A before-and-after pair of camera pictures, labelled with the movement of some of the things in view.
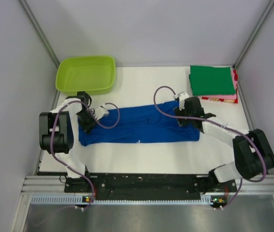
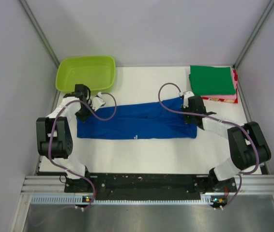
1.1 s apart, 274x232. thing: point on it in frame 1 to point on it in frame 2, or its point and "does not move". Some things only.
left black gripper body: x=86 y=119 to x=83 y=113
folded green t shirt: x=206 y=80 does not move
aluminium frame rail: x=56 y=184 does not move
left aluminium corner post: x=39 y=33 does not move
